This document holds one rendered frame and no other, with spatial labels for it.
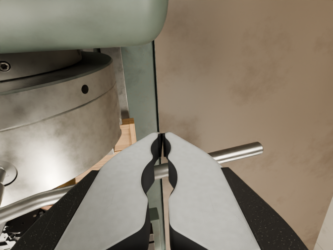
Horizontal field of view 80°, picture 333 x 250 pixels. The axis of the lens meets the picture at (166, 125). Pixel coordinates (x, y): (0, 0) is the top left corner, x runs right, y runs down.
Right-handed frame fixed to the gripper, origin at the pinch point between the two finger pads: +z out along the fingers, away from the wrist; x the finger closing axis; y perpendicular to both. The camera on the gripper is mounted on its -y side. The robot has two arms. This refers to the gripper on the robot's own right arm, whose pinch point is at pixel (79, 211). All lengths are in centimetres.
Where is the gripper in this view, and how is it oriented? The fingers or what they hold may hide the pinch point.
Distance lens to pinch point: 53.4
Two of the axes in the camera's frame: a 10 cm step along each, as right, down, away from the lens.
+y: 0.1, 8.9, 4.6
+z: 9.8, -1.0, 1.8
